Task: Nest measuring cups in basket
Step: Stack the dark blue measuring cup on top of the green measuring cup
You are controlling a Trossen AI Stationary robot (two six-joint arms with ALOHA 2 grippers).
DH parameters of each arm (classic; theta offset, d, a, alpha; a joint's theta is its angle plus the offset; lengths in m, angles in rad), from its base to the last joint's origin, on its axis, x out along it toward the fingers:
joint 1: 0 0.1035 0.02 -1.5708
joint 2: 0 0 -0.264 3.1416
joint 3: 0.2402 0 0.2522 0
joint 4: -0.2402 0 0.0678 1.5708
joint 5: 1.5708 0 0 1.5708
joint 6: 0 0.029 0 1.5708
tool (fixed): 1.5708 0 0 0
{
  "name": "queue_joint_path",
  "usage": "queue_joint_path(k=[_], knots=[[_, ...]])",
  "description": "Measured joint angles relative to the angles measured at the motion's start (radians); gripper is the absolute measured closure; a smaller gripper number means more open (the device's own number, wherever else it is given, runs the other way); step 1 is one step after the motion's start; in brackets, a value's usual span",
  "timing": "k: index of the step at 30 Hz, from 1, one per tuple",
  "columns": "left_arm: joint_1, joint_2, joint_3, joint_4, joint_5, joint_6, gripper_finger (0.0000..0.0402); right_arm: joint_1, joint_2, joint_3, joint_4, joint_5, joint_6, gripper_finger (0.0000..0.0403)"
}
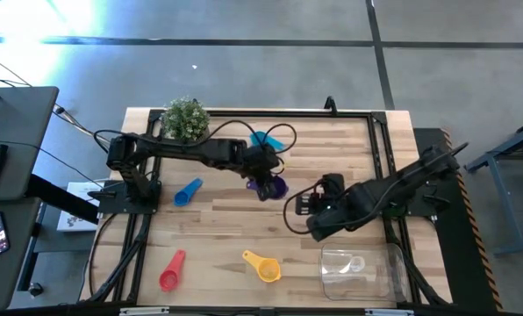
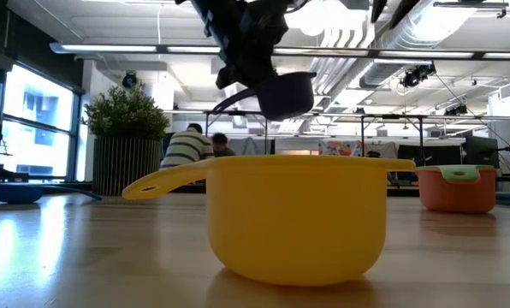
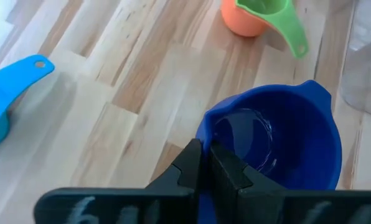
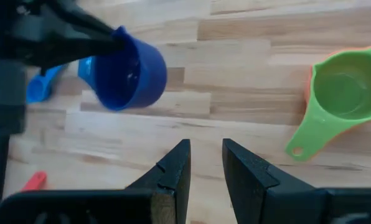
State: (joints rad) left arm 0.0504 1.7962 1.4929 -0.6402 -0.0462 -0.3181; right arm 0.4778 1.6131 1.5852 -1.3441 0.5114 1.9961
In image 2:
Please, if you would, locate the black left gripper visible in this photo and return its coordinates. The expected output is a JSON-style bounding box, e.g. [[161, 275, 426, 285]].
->
[[189, 0, 299, 90]]

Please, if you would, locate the dark blue measuring cup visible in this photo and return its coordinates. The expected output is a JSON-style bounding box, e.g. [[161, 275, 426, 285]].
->
[[211, 71, 317, 122]]

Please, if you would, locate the yellow measuring cup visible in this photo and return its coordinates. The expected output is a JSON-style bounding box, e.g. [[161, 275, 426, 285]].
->
[[122, 154, 418, 287]]

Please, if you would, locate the green measuring cup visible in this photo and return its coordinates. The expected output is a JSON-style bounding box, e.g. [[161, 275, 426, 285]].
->
[[416, 164, 495, 183]]

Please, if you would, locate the orange measuring cup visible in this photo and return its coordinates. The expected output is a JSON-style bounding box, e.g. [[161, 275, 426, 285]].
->
[[416, 165, 497, 215]]

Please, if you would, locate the medium blue measuring cup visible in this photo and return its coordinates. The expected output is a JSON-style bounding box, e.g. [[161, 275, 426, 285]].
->
[[0, 182, 104, 205]]

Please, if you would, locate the person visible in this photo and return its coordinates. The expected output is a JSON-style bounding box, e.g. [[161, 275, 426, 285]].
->
[[211, 132, 237, 158], [159, 122, 216, 170]]

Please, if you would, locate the long ceiling light bar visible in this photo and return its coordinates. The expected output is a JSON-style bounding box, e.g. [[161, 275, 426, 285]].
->
[[49, 41, 510, 62]]

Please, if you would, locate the green plant in ribbed pot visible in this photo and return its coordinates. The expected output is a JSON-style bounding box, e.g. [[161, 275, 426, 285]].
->
[[85, 83, 170, 197]]

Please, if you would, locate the black computer monitor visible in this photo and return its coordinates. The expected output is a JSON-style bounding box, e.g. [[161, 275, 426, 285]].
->
[[464, 135, 501, 169]]

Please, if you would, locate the silver ventilation duct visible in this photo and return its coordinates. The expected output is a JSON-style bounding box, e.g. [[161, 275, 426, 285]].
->
[[359, 0, 478, 90]]

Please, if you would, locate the black ceiling camera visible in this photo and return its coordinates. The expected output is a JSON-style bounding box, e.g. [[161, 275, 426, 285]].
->
[[122, 71, 139, 90]]

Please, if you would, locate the black aluminium table frame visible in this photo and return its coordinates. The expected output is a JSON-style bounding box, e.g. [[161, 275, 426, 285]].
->
[[0, 180, 510, 210]]

